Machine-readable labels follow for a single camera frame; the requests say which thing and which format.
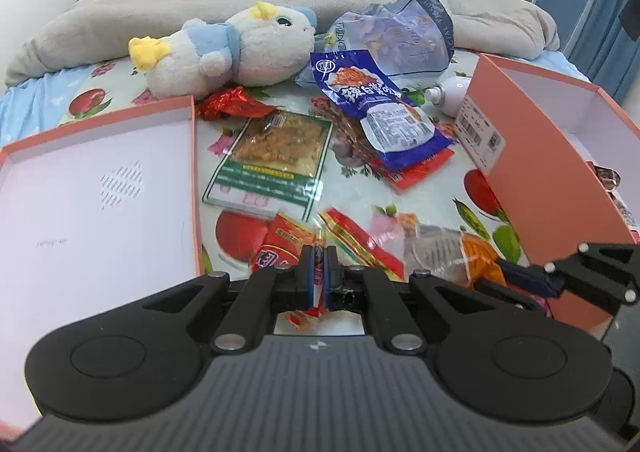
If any clear orange snack packet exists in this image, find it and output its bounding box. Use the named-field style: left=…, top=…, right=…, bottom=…
left=400, top=222, right=507, bottom=290

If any white blue plush toy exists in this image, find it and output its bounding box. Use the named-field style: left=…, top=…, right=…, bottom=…
left=128, top=1, right=318, bottom=100

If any blue chair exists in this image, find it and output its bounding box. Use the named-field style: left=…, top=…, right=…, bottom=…
left=535, top=0, right=590, bottom=53

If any pink deep box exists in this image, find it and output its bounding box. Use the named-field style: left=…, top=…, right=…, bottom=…
left=454, top=53, right=640, bottom=339

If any green-bordered clear snack packet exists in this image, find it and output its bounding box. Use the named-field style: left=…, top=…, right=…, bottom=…
left=201, top=109, right=335, bottom=219

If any white pump bottle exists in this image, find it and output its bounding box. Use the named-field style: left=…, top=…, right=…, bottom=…
left=425, top=76, right=474, bottom=115

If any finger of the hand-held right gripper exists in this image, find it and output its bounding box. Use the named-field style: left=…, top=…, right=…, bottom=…
left=472, top=279, right=554, bottom=319
left=499, top=242, right=640, bottom=319

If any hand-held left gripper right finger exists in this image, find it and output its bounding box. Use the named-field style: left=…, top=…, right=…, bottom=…
left=322, top=245, right=494, bottom=354

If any red-bordered clear snack packet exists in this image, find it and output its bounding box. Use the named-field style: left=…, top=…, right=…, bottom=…
left=312, top=97, right=457, bottom=193

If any pink shallow box lid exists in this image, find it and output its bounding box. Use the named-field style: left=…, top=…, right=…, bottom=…
left=0, top=94, right=206, bottom=435

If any yellow red striped snack packet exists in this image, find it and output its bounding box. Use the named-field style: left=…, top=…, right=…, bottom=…
left=317, top=206, right=406, bottom=283

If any blue snack packet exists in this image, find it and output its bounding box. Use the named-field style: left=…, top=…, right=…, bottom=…
left=310, top=49, right=457, bottom=172

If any red orange snack packet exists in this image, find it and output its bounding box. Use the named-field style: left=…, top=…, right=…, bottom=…
left=248, top=212, right=328, bottom=328

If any red foil snack packet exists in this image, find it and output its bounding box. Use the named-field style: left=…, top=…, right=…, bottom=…
left=195, top=86, right=279, bottom=122

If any pale blue tissue packet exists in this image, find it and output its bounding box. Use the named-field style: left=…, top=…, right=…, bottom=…
left=295, top=0, right=456, bottom=89

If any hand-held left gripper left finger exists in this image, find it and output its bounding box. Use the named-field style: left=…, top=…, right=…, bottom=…
left=142, top=245, right=317, bottom=354

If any dark mosaic snack packet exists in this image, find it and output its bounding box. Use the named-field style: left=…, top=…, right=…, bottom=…
left=592, top=162, right=640, bottom=233

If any blue curtain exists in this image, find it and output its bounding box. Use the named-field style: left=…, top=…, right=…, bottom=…
left=575, top=0, right=640, bottom=103

